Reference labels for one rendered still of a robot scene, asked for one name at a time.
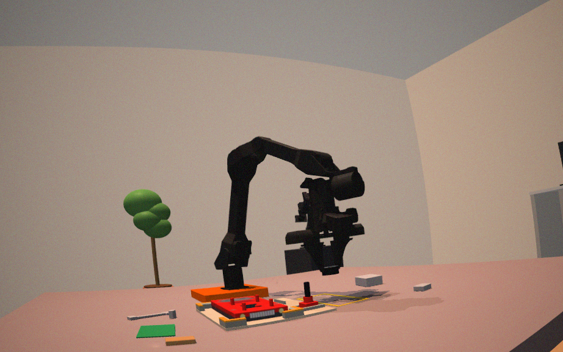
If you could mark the orange flat bar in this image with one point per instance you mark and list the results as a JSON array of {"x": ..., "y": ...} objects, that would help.
[{"x": 180, "y": 340}]

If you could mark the green flat mat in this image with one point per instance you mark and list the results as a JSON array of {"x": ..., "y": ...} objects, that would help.
[{"x": 166, "y": 330}]

